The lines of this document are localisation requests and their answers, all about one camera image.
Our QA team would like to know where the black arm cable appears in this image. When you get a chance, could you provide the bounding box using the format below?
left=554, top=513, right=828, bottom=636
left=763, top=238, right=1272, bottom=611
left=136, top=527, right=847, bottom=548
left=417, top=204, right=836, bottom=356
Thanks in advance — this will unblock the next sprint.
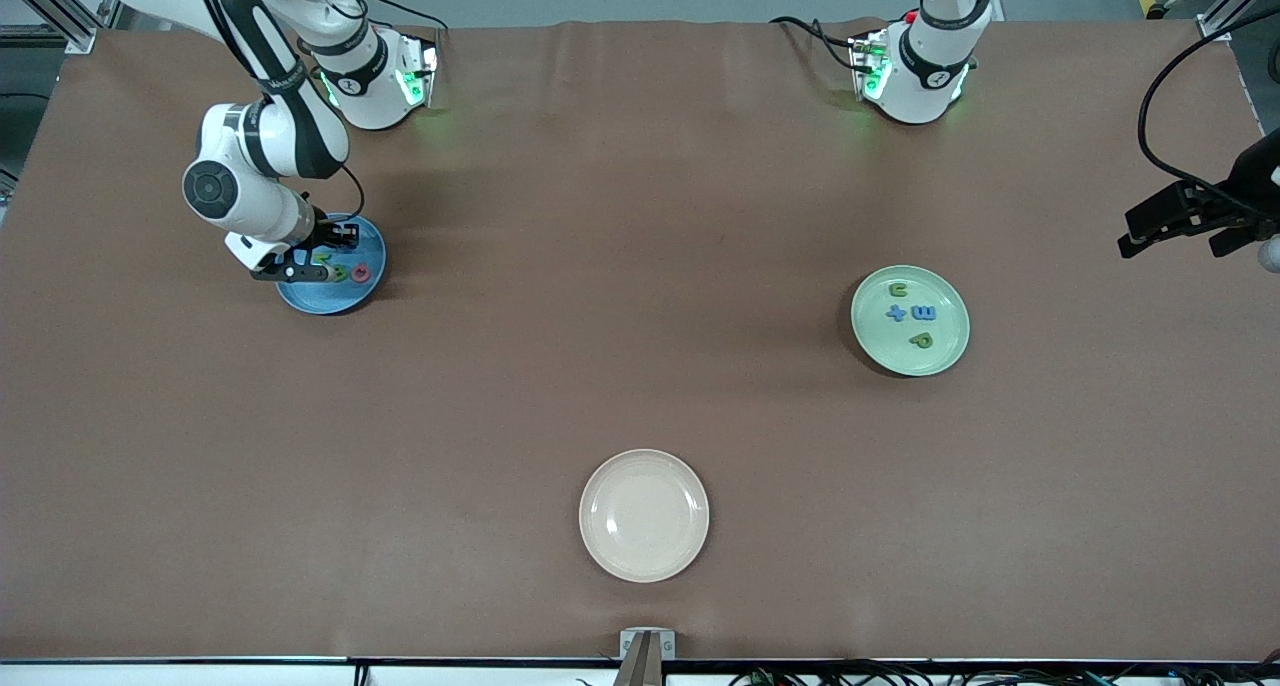
left=195, top=0, right=365, bottom=227
left=1138, top=28, right=1280, bottom=207

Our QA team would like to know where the beige plate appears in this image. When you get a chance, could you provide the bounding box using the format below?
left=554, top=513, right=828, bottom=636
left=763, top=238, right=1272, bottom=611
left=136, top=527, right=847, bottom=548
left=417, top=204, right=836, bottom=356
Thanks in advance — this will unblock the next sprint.
left=578, top=449, right=711, bottom=584

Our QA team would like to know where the aluminium frame profile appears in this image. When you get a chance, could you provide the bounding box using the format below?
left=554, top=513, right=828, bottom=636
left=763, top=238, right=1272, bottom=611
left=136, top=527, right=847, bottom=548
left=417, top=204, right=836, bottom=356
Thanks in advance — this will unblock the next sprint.
left=1197, top=0, right=1280, bottom=43
left=0, top=0, right=98, bottom=55

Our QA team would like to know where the green plate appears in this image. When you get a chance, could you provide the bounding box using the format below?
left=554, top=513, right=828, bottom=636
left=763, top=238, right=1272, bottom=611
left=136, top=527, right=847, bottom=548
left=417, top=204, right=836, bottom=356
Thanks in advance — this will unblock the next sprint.
left=850, top=264, right=971, bottom=378

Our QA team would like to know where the brown table cover sheet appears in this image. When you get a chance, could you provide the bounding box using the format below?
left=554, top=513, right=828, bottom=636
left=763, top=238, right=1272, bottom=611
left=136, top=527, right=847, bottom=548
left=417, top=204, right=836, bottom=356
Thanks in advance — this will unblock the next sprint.
left=0, top=18, right=1280, bottom=663

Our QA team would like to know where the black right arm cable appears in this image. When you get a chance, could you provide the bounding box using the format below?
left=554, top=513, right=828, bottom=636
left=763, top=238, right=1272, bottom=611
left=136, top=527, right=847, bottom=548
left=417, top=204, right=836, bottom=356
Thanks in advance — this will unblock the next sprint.
left=195, top=0, right=365, bottom=227

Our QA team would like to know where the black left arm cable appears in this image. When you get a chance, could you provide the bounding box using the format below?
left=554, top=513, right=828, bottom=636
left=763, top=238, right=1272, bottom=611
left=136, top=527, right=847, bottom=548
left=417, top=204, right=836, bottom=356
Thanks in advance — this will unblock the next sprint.
left=1138, top=28, right=1280, bottom=207

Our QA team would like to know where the black left base cable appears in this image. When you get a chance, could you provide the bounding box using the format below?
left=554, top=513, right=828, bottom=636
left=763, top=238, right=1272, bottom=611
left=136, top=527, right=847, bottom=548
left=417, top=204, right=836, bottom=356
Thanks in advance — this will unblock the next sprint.
left=769, top=14, right=863, bottom=73

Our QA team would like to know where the blue plate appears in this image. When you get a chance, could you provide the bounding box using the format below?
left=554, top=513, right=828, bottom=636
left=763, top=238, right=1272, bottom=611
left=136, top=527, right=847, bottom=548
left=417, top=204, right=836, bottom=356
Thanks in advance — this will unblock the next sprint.
left=275, top=212, right=388, bottom=316

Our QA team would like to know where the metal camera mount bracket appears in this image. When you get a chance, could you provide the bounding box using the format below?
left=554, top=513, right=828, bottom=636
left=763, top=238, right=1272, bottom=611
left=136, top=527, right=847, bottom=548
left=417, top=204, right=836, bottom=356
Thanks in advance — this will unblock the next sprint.
left=619, top=628, right=677, bottom=686

